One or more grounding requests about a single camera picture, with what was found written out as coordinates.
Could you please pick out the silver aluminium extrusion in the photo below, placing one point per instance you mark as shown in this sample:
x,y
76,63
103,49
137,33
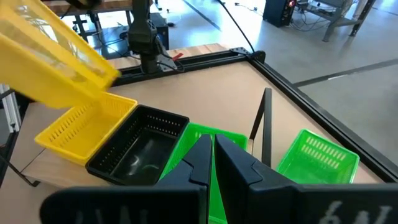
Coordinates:
x,y
11,109

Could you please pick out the wooden shelf board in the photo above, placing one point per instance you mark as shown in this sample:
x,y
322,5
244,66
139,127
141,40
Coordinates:
x,y
46,169

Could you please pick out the wooden workbench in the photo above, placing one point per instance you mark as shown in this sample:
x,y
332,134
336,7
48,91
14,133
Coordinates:
x,y
115,4

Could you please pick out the yellow plastic slotted basket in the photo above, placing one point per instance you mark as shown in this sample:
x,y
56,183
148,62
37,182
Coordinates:
x,y
37,71
77,130

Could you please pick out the black computer box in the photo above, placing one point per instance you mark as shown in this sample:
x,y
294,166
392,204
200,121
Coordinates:
x,y
278,12

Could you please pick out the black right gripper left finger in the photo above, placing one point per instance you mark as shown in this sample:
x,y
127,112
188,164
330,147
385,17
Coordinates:
x,y
192,171

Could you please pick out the black plastic slotted basket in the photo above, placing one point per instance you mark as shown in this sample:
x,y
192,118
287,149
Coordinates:
x,y
136,155

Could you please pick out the black table edge frame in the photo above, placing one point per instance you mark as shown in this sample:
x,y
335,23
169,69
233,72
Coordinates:
x,y
326,119

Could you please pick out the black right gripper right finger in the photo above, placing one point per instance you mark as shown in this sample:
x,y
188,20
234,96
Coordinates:
x,y
248,193

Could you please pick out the black box under workbench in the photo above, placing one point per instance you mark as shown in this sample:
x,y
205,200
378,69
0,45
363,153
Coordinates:
x,y
161,28

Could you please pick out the green plastic slotted basket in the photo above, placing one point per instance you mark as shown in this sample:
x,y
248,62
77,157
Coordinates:
x,y
189,140
317,161

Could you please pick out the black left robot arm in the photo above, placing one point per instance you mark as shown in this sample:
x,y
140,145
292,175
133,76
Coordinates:
x,y
143,34

